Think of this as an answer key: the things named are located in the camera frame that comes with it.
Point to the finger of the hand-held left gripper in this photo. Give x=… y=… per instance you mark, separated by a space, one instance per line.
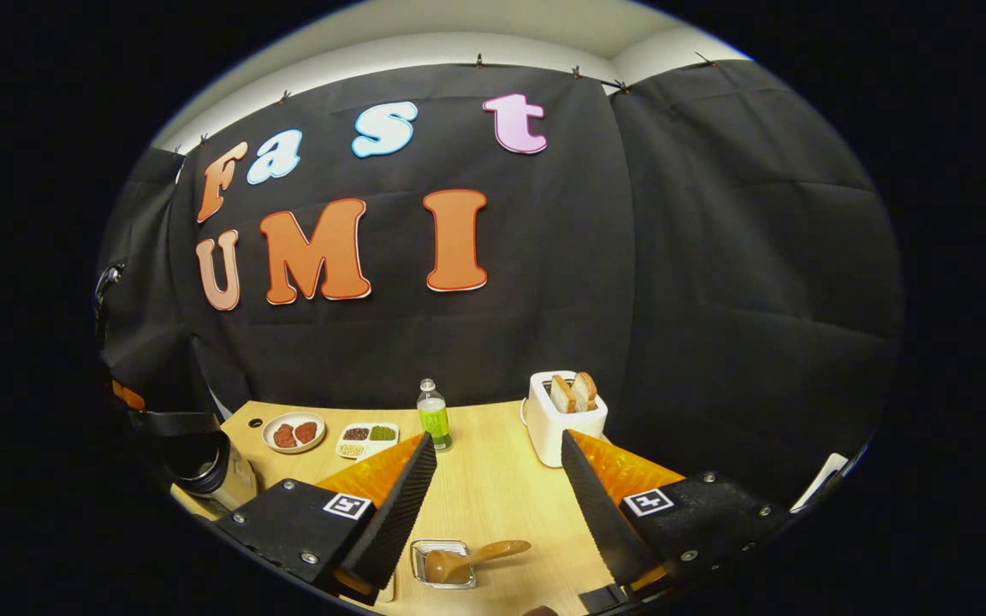
x=176 y=423

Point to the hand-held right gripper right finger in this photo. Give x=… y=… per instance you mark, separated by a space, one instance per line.
x=600 y=513

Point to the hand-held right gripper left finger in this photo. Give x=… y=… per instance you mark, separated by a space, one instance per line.
x=399 y=513

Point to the dark rice cooker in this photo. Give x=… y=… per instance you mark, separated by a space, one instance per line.
x=202 y=466

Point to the wooden spoon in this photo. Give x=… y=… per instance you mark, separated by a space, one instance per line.
x=450 y=566

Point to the white divided tray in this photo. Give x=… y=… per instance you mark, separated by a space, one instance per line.
x=377 y=448

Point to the yellow beans heap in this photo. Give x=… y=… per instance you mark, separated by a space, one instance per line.
x=352 y=450

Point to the green beans heap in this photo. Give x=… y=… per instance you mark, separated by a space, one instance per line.
x=383 y=433

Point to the white toaster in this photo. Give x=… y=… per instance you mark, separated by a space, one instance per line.
x=553 y=436

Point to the red beans heap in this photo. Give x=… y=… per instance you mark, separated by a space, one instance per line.
x=356 y=434

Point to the green drink bottle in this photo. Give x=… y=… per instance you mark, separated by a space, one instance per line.
x=434 y=421

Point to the red meat piece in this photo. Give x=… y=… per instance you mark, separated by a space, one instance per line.
x=285 y=436
x=306 y=432

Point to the round white plate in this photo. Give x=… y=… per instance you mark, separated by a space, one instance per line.
x=292 y=450

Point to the toasted bread slice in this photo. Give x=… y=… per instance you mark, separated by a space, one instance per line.
x=562 y=395
x=585 y=390

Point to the white flat sheet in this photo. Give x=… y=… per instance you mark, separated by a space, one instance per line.
x=822 y=479

